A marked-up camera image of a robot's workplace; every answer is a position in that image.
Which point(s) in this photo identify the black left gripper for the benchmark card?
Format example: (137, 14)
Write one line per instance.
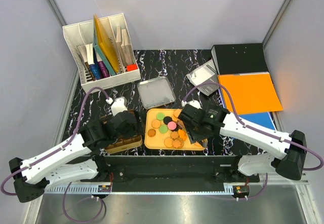
(133, 131)

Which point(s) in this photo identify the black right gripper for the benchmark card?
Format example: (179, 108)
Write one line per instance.
(193, 136)

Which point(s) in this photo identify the brown compartment cookie box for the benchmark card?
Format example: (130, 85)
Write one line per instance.
(126, 143)

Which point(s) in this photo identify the yellow cookie tray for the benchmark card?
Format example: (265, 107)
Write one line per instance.
(159, 137)

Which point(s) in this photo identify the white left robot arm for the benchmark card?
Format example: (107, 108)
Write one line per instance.
(78, 158)

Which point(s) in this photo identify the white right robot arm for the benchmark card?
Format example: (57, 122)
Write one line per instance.
(285, 153)

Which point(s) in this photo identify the pink macaron cookie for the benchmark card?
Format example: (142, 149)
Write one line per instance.
(172, 125)

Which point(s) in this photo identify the black sandwich cookie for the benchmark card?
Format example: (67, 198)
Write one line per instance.
(167, 119)

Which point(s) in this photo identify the green macaron cookie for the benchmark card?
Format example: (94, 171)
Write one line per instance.
(160, 116)

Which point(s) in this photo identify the grey booklet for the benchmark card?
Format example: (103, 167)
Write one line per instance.
(205, 73)

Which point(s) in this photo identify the silver tin lid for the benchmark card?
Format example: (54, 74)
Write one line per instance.
(156, 92)

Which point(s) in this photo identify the orange folder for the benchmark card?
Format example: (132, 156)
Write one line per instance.
(251, 93)

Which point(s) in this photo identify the blue folder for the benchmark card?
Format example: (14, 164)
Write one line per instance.
(263, 122)

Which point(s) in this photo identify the black binder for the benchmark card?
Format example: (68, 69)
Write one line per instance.
(239, 58)

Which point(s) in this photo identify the white file organizer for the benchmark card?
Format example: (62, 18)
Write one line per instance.
(92, 71)

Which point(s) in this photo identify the yellow folder in organizer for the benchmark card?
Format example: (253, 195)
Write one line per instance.
(104, 47)

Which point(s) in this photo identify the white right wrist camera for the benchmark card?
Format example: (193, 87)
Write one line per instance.
(195, 104)

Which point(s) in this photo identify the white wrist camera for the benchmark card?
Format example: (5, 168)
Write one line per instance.
(119, 105)
(195, 104)

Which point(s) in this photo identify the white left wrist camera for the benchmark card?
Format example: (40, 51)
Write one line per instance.
(119, 105)

